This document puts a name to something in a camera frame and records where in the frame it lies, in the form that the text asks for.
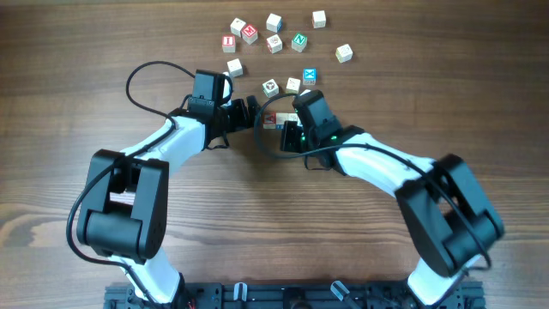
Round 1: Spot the letter K white block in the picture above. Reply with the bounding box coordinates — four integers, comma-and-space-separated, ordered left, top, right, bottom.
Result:
288, 113, 299, 122

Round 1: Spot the white red sided block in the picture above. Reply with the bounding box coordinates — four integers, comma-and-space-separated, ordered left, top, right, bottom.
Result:
226, 58, 244, 77

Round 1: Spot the red letter A block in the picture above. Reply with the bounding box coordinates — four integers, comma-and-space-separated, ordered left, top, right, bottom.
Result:
262, 112, 276, 130

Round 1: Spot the violin picture white block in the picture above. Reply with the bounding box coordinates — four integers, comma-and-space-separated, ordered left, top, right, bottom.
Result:
286, 77, 301, 94

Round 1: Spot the blue letter X block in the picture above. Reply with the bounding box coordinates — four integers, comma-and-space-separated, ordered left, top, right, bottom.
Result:
303, 68, 317, 85

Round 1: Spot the soccer ball picture block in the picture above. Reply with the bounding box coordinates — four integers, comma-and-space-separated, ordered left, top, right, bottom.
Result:
262, 79, 280, 98

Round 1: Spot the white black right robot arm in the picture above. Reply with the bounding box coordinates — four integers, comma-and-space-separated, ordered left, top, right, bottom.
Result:
291, 90, 504, 306

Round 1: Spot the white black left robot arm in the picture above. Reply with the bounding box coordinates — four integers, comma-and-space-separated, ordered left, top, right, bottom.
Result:
66, 70, 259, 308

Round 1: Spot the red letter I block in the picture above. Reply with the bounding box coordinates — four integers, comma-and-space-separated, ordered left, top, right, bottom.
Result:
221, 35, 236, 53

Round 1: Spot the red letter M block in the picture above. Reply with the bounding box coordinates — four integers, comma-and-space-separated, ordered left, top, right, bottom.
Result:
241, 24, 258, 45

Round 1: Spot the plain white corner block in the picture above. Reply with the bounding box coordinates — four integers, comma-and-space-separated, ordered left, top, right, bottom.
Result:
230, 18, 246, 37

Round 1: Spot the yarn ball white block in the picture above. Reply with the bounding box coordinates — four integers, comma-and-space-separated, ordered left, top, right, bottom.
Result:
335, 44, 353, 64

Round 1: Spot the shell picture white block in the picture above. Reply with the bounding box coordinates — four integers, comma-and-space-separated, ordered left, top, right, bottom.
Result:
266, 34, 283, 54

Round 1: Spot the green letter N block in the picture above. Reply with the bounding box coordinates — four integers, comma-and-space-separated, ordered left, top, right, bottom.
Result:
291, 33, 308, 52

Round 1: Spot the blue sided white block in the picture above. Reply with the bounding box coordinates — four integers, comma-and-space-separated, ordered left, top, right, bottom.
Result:
266, 13, 282, 33

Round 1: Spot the far white number block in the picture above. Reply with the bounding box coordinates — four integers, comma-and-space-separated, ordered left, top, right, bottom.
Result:
312, 10, 327, 28

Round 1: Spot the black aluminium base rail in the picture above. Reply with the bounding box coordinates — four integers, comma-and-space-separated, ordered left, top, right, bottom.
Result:
103, 281, 486, 309

